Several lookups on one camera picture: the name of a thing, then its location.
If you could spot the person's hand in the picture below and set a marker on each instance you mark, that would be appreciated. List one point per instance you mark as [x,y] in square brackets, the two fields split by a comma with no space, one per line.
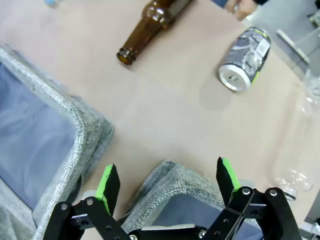
[241,8]

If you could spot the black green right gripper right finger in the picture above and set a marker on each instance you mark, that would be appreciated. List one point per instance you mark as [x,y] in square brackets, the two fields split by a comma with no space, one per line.
[228,178]

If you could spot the small grey woven basket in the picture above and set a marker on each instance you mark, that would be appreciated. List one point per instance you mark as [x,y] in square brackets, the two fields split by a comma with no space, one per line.
[175,200]

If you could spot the large grey woven basket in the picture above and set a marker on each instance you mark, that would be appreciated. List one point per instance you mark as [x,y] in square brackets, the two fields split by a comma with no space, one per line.
[47,130]

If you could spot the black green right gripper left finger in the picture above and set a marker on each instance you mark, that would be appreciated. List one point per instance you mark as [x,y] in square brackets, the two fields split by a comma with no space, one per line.
[110,185]

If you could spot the grey metal frame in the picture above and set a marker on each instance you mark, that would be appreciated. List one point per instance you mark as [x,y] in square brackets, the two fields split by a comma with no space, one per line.
[293,46]

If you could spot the brown glass bottle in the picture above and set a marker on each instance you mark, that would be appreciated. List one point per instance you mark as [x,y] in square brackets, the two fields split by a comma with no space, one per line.
[146,31]

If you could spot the clear plastic bottle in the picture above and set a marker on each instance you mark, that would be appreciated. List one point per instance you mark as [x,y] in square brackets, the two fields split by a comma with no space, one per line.
[298,140]

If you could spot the grey patterned drink can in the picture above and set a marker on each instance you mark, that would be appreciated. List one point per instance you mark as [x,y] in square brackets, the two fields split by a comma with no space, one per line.
[246,58]

